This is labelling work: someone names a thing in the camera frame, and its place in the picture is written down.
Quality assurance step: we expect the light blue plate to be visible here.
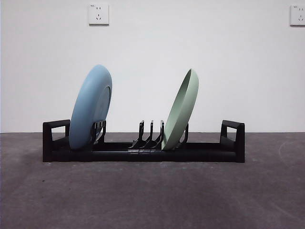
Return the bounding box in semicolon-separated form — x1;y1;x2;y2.
68;63;113;150

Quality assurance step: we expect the white wall socket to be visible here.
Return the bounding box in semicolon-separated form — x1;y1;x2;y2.
289;4;305;27
89;3;110;26

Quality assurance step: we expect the pale green plate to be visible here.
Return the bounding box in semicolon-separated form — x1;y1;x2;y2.
161;68;200;151

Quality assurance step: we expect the black plate rack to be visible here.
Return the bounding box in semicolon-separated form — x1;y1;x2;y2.
42;119;245;164

